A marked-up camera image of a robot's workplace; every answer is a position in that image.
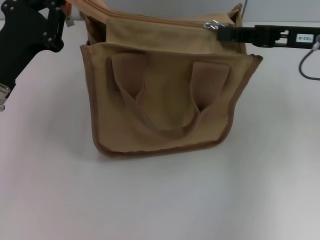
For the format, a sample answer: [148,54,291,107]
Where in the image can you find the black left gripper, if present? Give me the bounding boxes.
[0,0,67,90]

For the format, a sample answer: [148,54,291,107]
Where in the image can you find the khaki canvas food bag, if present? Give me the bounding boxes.
[65,0,264,159]

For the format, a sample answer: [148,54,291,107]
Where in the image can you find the right gripper cable with connector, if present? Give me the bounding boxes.
[298,34,320,81]

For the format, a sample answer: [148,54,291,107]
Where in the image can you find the silver metal zipper pull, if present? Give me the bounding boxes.
[203,19,221,32]

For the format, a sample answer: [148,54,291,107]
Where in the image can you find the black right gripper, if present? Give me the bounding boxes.
[216,24,320,49]

